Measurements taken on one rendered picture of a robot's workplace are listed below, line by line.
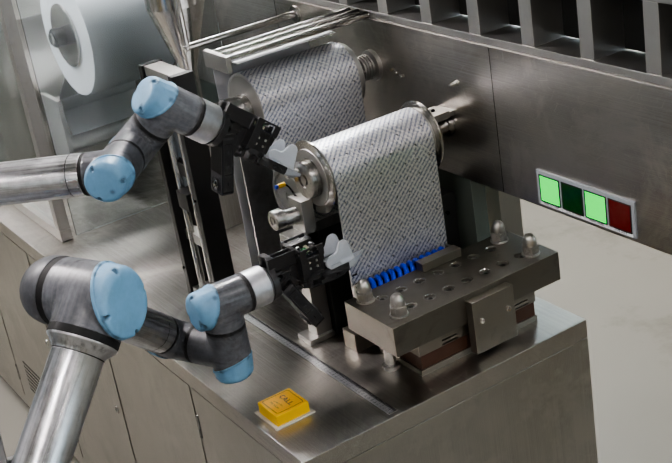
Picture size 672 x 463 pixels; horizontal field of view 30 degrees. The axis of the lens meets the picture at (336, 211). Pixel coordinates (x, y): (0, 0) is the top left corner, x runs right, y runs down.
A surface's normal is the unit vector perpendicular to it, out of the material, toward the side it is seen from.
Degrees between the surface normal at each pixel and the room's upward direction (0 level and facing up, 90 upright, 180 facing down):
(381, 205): 90
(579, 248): 0
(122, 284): 85
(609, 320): 0
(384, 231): 90
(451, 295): 0
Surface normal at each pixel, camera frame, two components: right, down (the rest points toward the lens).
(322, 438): -0.15, -0.91
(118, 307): 0.88, -0.04
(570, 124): -0.83, 0.33
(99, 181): -0.15, 0.41
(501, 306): 0.54, 0.25
